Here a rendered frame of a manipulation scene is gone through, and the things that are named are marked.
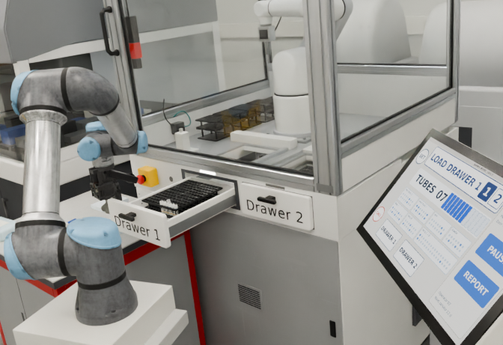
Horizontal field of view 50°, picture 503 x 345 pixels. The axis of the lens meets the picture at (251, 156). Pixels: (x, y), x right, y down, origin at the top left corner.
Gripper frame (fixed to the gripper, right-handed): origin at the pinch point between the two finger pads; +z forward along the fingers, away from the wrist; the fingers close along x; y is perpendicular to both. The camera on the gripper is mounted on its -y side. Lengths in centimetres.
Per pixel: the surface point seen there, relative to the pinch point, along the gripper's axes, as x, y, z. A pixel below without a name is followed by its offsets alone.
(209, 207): 34.6, -17.9, -6.0
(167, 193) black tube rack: 17.1, -12.1, -8.7
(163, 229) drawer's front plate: 39.7, 2.7, -7.2
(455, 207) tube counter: 124, -19, -30
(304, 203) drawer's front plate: 64, -34, -10
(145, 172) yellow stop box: -10.2, -18.1, -9.0
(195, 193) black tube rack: 25.8, -18.4, -8.8
